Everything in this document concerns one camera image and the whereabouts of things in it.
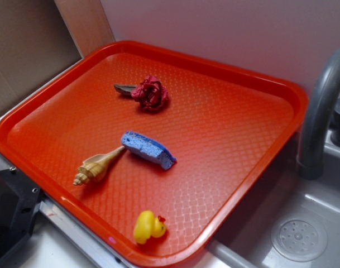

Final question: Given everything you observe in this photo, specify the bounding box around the blue sponge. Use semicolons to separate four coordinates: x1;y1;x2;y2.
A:
121;131;177;170

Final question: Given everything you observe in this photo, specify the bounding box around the red cloth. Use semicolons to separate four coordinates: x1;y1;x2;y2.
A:
131;75;169;111

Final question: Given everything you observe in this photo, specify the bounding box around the orange plastic tray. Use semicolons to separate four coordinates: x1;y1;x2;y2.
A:
0;41;308;267

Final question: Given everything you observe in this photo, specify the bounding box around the brown cardboard panel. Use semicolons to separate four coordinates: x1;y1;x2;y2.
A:
0;0;83;123

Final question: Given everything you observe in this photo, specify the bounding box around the black metal bracket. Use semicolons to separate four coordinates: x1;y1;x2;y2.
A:
0;166;43;265

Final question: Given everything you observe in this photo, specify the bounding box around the sink drain cover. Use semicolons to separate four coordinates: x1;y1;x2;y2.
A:
271;214;328;262

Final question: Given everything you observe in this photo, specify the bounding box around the yellow rubber duck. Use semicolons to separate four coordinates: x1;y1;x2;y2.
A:
133;210;167;245

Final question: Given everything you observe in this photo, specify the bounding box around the beige conch seashell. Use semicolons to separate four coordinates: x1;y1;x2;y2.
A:
73;146;125;186

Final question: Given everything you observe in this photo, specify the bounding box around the grey toy faucet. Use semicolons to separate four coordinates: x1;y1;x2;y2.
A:
296;48;340;180

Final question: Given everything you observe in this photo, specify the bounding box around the grey toy sink basin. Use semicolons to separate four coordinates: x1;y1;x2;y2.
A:
207;140;340;267

